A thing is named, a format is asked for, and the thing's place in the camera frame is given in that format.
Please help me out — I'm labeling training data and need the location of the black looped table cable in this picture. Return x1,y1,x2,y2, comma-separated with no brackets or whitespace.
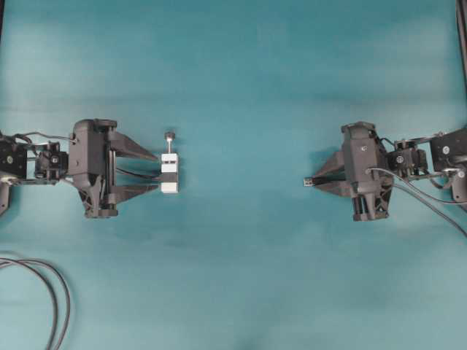
0,257,72,350

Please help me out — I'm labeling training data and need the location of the white female connector clamp block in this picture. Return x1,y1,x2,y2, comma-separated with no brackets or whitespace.
160,131,179,194

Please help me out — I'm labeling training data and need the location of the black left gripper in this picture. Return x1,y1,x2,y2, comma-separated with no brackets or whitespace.
68,119,158,219

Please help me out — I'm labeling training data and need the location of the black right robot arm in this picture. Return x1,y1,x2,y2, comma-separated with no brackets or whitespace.
304,122,466,221

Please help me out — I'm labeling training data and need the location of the black right camera cable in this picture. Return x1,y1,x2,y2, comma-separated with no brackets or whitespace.
366,167,467,236

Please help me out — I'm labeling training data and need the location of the black USB cable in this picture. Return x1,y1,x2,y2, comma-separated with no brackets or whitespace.
115,166,163,180

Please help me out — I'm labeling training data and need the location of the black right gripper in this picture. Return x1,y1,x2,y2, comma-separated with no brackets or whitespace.
314,122,394,221

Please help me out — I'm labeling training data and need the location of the black vertical frame post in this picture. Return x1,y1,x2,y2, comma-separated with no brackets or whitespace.
455,0,467,79

